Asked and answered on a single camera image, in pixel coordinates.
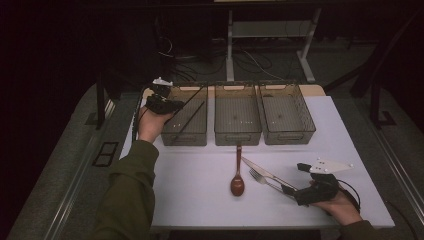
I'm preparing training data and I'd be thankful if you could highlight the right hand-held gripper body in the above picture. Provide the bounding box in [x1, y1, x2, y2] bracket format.
[294, 158, 354, 207]

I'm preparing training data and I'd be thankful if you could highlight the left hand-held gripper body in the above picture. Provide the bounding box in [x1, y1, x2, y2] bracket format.
[145, 77, 176, 115]

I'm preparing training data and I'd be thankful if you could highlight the black chopstick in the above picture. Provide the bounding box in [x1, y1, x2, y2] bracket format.
[181, 85, 206, 108]
[172, 100, 206, 139]

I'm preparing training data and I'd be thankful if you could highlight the clear brown plastic basket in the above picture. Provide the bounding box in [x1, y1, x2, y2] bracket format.
[258, 81, 317, 146]
[159, 83, 209, 147]
[213, 82, 263, 147]

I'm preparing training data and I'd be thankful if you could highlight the silver fork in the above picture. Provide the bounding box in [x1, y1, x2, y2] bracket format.
[249, 167, 297, 198]

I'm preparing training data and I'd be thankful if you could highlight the silver table knife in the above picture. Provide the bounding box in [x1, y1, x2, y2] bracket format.
[241, 155, 298, 192]

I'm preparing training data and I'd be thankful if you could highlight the person's left hand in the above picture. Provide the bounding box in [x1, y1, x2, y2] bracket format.
[138, 108, 174, 144]

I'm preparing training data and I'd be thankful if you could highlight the person's right hand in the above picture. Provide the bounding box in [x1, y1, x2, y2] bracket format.
[311, 189, 364, 226]

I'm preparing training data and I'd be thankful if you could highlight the brown spoon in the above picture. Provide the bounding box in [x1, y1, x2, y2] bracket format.
[229, 143, 246, 198]

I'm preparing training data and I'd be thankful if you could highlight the black metal stand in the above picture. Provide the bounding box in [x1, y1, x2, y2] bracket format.
[349, 66, 398, 129]

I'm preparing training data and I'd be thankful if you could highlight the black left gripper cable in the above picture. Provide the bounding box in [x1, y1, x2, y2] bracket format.
[131, 86, 149, 143]

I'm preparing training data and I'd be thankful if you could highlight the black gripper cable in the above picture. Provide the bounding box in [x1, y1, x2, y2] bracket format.
[336, 179, 362, 213]
[131, 86, 149, 143]

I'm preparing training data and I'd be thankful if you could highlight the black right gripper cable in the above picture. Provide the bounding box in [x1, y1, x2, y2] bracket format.
[336, 179, 362, 213]

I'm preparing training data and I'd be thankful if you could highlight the bundle of floor cables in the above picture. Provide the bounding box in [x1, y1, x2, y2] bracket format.
[156, 33, 288, 83]

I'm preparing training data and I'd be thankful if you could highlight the white metal table frame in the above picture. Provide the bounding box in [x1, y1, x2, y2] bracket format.
[225, 8, 323, 84]

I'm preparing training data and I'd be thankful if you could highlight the black rectangular floor frame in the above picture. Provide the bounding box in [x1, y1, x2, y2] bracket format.
[92, 141, 120, 168]

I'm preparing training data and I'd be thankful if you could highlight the metal floor rail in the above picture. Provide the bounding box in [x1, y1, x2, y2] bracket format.
[364, 116, 424, 216]
[43, 99, 116, 240]

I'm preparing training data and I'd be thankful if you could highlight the thin black floor cable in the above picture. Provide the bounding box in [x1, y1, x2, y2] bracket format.
[384, 199, 419, 240]

